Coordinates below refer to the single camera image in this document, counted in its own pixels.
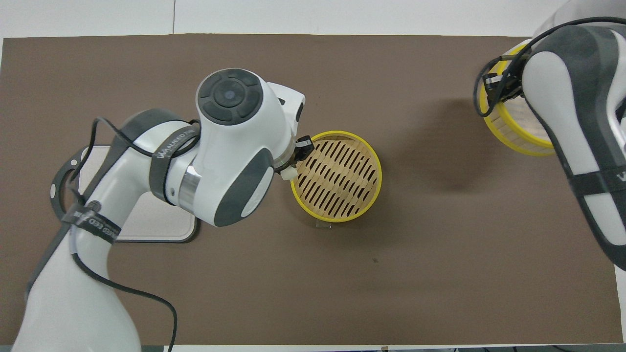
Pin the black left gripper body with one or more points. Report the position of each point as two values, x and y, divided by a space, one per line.
305 142

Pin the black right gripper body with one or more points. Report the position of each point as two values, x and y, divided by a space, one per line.
503 83

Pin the white steamed bun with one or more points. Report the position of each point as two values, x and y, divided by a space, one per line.
288 173

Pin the yellow bamboo steamer tier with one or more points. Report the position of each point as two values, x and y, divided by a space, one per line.
337 176
518 122

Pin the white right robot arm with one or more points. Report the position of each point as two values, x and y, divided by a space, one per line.
587 122

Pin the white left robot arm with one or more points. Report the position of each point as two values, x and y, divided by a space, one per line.
234 156

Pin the brown table mat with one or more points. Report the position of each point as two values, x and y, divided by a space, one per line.
415 269

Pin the white grey-rimmed cutting board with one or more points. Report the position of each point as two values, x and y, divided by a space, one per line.
146 220

